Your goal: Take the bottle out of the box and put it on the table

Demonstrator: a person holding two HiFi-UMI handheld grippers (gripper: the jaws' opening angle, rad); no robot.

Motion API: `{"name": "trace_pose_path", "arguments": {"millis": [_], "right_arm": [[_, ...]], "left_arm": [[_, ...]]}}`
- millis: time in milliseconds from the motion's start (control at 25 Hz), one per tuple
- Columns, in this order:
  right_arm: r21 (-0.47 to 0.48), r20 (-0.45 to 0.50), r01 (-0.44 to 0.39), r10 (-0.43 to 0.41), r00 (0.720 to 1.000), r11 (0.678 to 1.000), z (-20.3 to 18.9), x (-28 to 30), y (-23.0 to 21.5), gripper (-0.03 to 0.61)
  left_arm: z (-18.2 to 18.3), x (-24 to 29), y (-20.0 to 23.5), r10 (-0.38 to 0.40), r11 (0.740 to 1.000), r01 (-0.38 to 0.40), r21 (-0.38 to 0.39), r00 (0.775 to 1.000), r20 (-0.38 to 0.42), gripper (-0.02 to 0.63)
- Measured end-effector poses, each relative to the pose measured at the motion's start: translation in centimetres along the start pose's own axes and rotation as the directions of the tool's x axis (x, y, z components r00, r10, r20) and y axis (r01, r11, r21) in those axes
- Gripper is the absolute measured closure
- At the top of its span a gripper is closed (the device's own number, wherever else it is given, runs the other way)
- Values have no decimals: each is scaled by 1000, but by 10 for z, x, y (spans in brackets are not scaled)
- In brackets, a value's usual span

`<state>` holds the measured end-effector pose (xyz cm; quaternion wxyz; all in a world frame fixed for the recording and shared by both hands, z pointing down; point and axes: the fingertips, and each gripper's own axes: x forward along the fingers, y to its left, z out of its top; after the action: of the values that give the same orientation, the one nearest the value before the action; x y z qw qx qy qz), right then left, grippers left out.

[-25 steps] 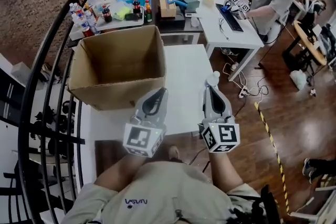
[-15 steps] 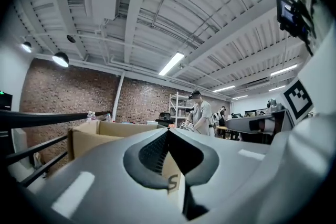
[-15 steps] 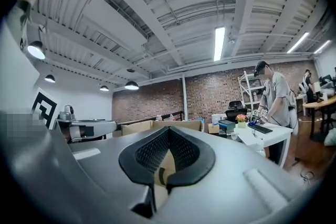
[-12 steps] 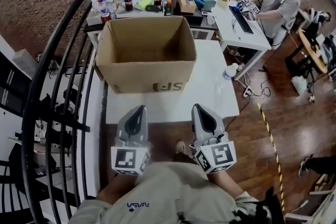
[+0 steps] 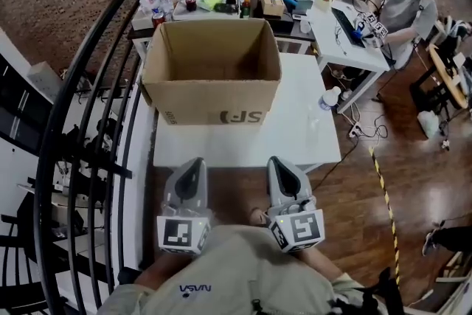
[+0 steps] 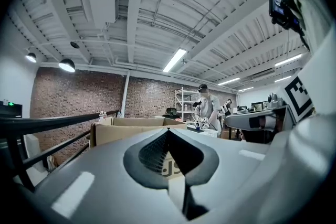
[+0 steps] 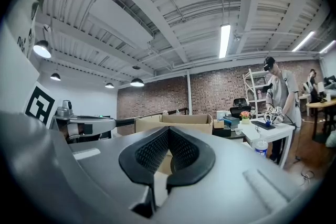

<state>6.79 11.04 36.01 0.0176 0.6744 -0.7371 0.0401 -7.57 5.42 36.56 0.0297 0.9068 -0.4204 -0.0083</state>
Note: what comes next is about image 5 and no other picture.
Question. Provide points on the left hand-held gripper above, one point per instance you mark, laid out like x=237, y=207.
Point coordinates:
x=184, y=232

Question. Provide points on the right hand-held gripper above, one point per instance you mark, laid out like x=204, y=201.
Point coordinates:
x=304, y=228

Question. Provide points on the clear plastic bottle blue label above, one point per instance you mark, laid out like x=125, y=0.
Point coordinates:
x=327, y=101

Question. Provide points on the brown cardboard box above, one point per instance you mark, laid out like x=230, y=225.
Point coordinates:
x=206, y=99

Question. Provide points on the person's right forearm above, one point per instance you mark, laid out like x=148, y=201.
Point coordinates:
x=321, y=263

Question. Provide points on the person's left forearm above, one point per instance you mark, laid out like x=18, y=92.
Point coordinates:
x=162, y=269

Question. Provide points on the wooden tissue box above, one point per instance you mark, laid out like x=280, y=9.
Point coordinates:
x=272, y=5

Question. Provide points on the sauce bottle orange cap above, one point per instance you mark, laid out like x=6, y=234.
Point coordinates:
x=245, y=7

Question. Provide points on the person's right hand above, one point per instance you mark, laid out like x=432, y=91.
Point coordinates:
x=259, y=217

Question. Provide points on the person's beige shirt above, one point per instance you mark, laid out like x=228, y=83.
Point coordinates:
x=239, y=269

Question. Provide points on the yellow black floor tape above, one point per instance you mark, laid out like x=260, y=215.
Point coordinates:
x=385, y=192

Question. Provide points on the white power strip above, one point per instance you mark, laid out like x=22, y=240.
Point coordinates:
x=355, y=130

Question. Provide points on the black stair railing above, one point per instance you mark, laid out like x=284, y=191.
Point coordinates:
x=48, y=144

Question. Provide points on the white plastic bag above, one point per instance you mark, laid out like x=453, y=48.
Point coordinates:
x=428, y=123

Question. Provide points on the white desk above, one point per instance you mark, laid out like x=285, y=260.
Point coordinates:
x=332, y=44

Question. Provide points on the white cup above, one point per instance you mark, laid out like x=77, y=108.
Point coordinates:
x=305, y=26

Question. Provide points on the black keyboard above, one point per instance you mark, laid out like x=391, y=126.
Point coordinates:
x=346, y=27

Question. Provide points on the round wooden table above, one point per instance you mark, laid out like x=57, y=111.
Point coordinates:
x=446, y=77

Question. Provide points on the red drink can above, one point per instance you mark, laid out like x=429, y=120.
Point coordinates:
x=158, y=19

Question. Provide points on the white side table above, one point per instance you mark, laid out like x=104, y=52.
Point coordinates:
x=142, y=20

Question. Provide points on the white tray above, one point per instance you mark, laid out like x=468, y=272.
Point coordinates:
x=191, y=14

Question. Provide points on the yellow cloth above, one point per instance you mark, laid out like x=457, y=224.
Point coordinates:
x=211, y=1

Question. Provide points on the grey wall box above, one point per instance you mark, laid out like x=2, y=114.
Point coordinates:
x=44, y=79

